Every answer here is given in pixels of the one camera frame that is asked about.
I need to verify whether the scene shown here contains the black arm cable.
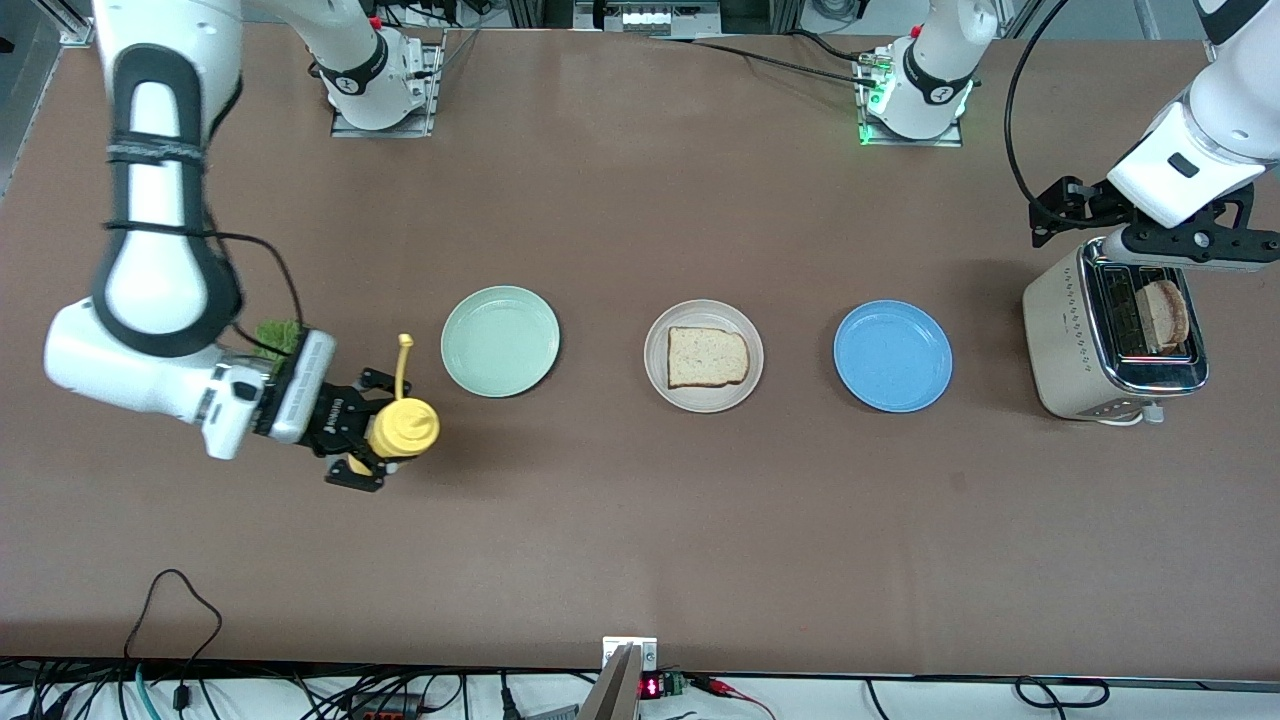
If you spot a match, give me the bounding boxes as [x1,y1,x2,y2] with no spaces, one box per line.
[1005,0,1076,216]
[105,222,304,336]

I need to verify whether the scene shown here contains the beige chrome toaster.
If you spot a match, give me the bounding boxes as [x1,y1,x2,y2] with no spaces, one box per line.
[1021,236,1211,427]

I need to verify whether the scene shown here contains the control box with lights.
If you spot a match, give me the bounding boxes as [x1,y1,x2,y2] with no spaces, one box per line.
[575,0,723,39]

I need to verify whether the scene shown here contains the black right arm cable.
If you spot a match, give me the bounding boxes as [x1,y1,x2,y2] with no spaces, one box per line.
[105,222,304,336]

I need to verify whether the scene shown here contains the aluminium frame profile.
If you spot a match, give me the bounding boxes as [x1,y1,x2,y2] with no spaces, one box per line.
[55,0,96,47]

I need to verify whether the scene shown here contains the thin black looped cable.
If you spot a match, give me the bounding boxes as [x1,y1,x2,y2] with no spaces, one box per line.
[122,568,223,691]

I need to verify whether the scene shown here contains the blue plate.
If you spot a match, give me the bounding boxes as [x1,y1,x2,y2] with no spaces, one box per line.
[833,299,955,414]

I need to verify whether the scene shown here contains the grey camera pole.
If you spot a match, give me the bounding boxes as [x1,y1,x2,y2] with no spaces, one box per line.
[578,645,641,720]

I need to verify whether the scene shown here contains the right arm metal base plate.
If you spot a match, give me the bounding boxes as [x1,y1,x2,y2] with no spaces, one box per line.
[330,28,446,139]

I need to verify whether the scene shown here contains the green lettuce leaf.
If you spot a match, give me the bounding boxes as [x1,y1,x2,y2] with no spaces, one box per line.
[255,318,306,356]

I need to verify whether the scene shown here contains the black base power cable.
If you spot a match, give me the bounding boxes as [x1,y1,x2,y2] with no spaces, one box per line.
[650,35,881,89]

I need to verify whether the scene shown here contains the beige plate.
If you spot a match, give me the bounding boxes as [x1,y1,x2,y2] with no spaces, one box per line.
[643,299,766,414]

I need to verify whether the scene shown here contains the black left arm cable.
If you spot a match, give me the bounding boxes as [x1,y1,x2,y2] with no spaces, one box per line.
[1005,0,1076,216]

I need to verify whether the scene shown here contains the pale green plate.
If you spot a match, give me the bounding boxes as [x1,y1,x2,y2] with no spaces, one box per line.
[441,285,562,399]

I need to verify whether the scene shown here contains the toasted bread slice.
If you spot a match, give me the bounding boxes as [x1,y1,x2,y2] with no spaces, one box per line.
[1143,279,1191,353]
[667,326,751,390]

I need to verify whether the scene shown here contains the red clip lead cable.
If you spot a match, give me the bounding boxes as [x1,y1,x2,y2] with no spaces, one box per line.
[690,675,776,720]

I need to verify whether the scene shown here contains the black coiled cable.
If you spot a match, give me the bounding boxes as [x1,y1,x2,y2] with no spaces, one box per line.
[1015,677,1111,709]

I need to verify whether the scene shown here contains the yellow mustard squeeze bottle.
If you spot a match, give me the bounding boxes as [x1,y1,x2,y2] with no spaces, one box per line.
[347,333,442,477]

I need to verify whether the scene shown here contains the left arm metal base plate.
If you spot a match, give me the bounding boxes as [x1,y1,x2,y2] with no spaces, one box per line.
[855,55,966,149]

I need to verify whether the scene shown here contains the silver camera mount bracket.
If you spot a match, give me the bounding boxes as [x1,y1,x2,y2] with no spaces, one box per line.
[602,637,659,673]

